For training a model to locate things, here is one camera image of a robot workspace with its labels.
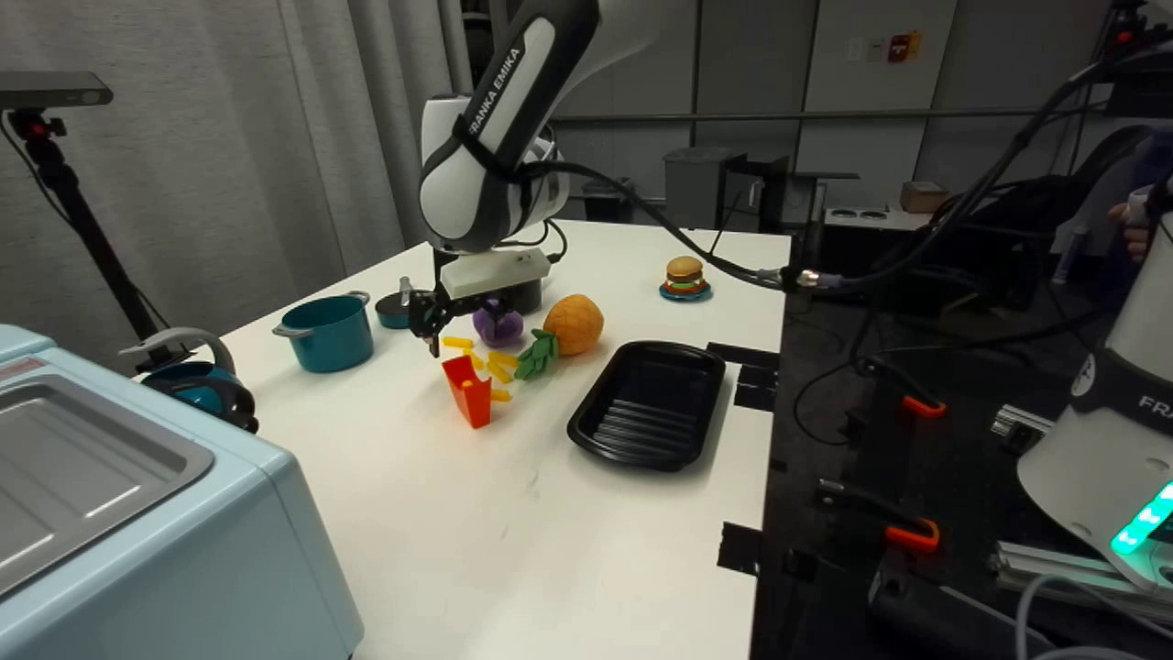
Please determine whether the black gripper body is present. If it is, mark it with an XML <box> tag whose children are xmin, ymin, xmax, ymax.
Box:
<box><xmin>436</xmin><ymin>248</ymin><xmax>550</xmax><ymax>315</ymax></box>

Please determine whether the yellow toy fry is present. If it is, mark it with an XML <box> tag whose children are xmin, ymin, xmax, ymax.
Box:
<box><xmin>443</xmin><ymin>338</ymin><xmax>477</xmax><ymax>352</ymax></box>

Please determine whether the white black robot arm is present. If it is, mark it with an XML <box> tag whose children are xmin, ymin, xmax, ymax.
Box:
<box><xmin>399</xmin><ymin>0</ymin><xmax>601</xmax><ymax>352</ymax></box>

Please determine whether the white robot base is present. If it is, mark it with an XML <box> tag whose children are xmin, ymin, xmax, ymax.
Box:
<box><xmin>1015</xmin><ymin>195</ymin><xmax>1173</xmax><ymax>592</ymax></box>

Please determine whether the dark teal pot lid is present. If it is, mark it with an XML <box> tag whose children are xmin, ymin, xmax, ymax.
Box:
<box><xmin>373</xmin><ymin>277</ymin><xmax>422</xmax><ymax>331</ymax></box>

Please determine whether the purple toy eggplant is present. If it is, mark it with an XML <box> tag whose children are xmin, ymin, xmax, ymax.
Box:
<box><xmin>471</xmin><ymin>300</ymin><xmax>522</xmax><ymax>348</ymax></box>

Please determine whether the yellow toy fries pile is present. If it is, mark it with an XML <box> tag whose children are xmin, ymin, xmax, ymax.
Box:
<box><xmin>471</xmin><ymin>352</ymin><xmax>518</xmax><ymax>404</ymax></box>

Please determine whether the teal toy pot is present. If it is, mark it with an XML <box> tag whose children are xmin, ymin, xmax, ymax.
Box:
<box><xmin>276</xmin><ymin>289</ymin><xmax>373</xmax><ymax>375</ymax></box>

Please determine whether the orange plush pineapple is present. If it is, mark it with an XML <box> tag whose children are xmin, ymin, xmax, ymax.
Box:
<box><xmin>518</xmin><ymin>292</ymin><xmax>604</xmax><ymax>382</ymax></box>

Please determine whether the black grill pan tray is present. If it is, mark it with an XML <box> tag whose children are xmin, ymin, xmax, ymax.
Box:
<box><xmin>566</xmin><ymin>339</ymin><xmax>724</xmax><ymax>474</ymax></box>

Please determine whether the toy hamburger on plate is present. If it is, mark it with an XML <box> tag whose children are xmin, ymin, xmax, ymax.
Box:
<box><xmin>659</xmin><ymin>256</ymin><xmax>711</xmax><ymax>303</ymax></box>

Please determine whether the light blue toy appliance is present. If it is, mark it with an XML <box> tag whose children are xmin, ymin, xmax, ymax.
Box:
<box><xmin>0</xmin><ymin>321</ymin><xmax>364</xmax><ymax>660</ymax></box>

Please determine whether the black tripod stand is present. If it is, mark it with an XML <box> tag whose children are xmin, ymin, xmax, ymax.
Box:
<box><xmin>0</xmin><ymin>68</ymin><xmax>162</xmax><ymax>339</ymax></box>

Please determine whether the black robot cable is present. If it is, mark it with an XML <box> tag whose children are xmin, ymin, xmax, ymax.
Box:
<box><xmin>533</xmin><ymin>48</ymin><xmax>1173</xmax><ymax>297</ymax></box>

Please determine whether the orange handled clamp upper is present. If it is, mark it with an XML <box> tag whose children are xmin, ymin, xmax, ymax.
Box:
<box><xmin>857</xmin><ymin>355</ymin><xmax>950</xmax><ymax>420</ymax></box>

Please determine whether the orange handled clamp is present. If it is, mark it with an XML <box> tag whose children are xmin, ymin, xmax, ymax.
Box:
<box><xmin>817</xmin><ymin>480</ymin><xmax>943</xmax><ymax>553</ymax></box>
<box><xmin>857</xmin><ymin>355</ymin><xmax>950</xmax><ymax>420</ymax></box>

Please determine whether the orange handled clamp lower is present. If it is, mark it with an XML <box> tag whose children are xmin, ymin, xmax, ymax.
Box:
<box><xmin>817</xmin><ymin>480</ymin><xmax>943</xmax><ymax>553</ymax></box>

